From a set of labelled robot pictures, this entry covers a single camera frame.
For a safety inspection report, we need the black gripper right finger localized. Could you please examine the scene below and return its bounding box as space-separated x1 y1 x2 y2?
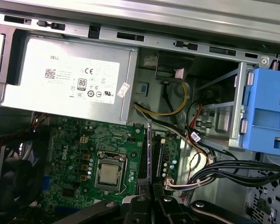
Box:
153 183 245 224

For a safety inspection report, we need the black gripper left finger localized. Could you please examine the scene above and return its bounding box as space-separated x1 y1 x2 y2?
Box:
67 178 153 224

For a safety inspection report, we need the silver CPU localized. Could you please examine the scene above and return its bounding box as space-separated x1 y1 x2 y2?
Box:
99 162 120 185

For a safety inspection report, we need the metal socket cover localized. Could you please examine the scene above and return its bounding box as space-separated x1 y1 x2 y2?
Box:
94 150 129 195

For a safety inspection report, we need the green motherboard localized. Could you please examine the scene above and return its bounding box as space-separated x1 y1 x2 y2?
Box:
45 116 185 210

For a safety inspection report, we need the perforated metal disk cage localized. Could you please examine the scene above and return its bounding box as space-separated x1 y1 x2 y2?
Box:
247 163 280 224

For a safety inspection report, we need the grey metal disk bay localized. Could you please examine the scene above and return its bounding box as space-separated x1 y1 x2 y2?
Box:
196 62 248 147

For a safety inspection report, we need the black case fan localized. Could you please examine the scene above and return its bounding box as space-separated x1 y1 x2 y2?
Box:
0 137 49 213

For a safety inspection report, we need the blue plastic disk carrier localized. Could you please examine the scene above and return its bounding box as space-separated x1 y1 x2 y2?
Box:
238 67 280 152

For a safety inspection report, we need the black PC case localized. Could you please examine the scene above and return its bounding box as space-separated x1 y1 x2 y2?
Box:
0 13 280 224

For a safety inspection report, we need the grey power supply unit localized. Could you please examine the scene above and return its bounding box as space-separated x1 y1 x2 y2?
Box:
0 29 139 124

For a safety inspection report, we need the black cable bundle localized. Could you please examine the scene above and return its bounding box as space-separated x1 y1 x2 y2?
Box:
186 160 280 190

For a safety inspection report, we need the yellow wire bundle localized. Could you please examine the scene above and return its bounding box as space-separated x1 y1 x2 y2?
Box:
133 81 190 116

